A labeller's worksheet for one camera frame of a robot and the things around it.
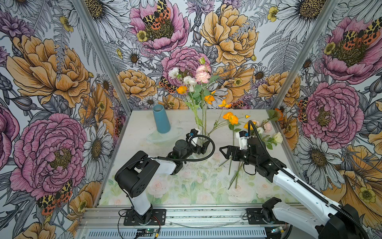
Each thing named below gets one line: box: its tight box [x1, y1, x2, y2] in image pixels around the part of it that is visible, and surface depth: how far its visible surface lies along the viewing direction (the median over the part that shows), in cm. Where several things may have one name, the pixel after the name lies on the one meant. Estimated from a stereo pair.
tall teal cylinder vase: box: [152, 104, 171, 134], surface depth 103 cm
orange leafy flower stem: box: [256, 108, 284, 129], surface depth 118 cm
